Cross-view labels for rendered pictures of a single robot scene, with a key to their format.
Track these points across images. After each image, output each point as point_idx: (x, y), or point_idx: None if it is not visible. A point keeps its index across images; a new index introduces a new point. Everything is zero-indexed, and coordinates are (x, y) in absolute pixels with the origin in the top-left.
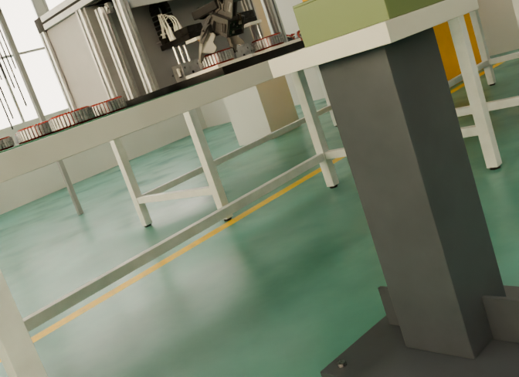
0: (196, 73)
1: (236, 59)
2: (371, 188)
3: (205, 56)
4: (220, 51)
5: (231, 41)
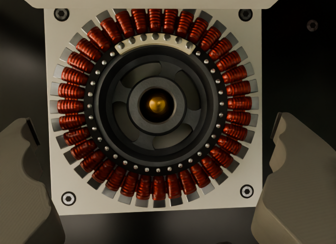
0: (47, 76)
1: (167, 209)
2: None
3: (60, 124)
4: (122, 193)
5: (274, 170)
